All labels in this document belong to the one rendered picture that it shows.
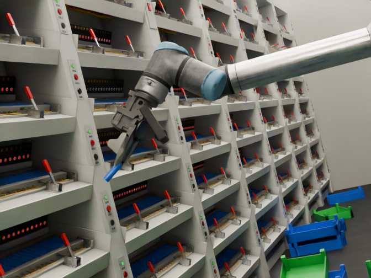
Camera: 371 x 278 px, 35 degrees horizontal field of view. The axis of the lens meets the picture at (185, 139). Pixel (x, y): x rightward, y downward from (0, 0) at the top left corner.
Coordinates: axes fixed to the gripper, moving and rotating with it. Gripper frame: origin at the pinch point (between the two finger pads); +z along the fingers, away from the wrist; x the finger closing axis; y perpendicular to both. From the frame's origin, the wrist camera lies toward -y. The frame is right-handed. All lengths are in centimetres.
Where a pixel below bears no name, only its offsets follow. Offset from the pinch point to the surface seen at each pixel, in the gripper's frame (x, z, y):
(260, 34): -245, -152, 40
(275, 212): -216, -34, -27
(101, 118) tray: -15.4, -11.4, 18.3
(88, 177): -6.3, 7.3, 8.9
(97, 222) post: -10.6, 17.4, 1.4
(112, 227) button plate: -14.8, 16.9, -1.8
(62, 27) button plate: 2.9, -28.4, 35.1
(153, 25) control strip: -60, -62, 37
